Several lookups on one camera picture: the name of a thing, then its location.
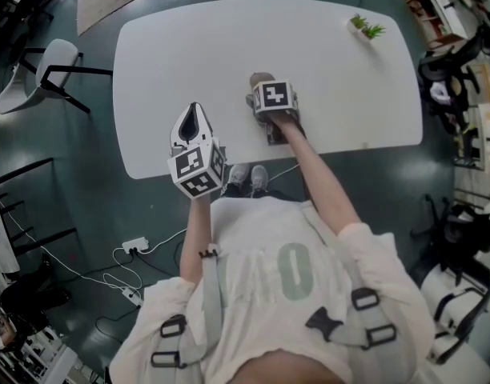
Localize white desk black frame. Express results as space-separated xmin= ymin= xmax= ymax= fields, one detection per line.
xmin=0 ymin=158 xmax=78 ymax=274

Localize long white power cable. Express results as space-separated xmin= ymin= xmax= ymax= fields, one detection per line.
xmin=147 ymin=164 xmax=300 ymax=251

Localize black trousers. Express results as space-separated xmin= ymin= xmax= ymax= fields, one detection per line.
xmin=220 ymin=182 xmax=302 ymax=203

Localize black mesh office chair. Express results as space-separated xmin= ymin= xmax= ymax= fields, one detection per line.
xmin=417 ymin=34 xmax=481 ymax=135

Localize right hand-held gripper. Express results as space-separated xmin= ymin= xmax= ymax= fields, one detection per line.
xmin=243 ymin=78 xmax=301 ymax=147

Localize grey strap chest harness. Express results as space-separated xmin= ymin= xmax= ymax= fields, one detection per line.
xmin=151 ymin=206 xmax=398 ymax=370

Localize light wooden shelf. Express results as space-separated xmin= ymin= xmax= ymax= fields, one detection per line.
xmin=452 ymin=64 xmax=490 ymax=175

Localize black swivel chair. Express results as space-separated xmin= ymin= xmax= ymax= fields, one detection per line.
xmin=411 ymin=193 xmax=490 ymax=263

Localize person's right forearm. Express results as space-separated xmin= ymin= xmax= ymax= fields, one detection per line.
xmin=268 ymin=109 xmax=360 ymax=239

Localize white printed T-shirt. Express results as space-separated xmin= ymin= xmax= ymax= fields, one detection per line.
xmin=108 ymin=197 xmax=436 ymax=384

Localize grey sneaker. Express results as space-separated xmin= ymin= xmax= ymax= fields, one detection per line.
xmin=227 ymin=163 xmax=251 ymax=187
xmin=251 ymin=165 xmax=270 ymax=191

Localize white low wooden shelf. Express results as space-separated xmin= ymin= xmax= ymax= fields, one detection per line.
xmin=404 ymin=0 xmax=470 ymax=50

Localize white chair black legs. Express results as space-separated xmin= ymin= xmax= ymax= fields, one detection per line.
xmin=0 ymin=38 xmax=114 ymax=115

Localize white folding table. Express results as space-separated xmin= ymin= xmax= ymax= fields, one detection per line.
xmin=112 ymin=0 xmax=424 ymax=182

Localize white chair black trim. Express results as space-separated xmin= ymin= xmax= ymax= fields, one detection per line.
xmin=420 ymin=270 xmax=490 ymax=366

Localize person's left forearm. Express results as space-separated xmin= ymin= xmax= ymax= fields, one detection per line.
xmin=179 ymin=194 xmax=214 ymax=283

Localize white power strip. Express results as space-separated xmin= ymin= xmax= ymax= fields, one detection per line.
xmin=122 ymin=236 xmax=150 ymax=254
xmin=122 ymin=288 xmax=145 ymax=308

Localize small brown cylindrical object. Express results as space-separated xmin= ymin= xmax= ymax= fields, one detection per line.
xmin=249 ymin=72 xmax=276 ymax=90

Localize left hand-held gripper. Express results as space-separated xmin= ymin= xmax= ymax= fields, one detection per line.
xmin=167 ymin=102 xmax=229 ymax=198

